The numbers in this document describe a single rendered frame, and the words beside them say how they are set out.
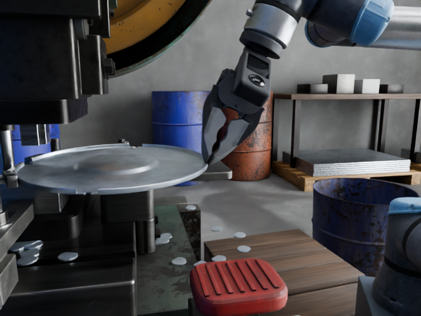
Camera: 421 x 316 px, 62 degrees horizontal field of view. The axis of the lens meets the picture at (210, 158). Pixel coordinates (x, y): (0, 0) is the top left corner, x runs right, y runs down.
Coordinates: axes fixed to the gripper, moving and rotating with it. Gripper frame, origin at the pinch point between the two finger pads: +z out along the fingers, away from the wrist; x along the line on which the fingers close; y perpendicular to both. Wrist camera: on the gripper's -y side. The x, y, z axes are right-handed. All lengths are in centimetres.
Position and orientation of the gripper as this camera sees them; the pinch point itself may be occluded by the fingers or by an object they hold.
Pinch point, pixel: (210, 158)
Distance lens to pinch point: 56.3
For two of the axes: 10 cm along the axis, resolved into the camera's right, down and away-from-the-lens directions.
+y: -0.8, -1.9, 9.8
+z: -4.2, 9.0, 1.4
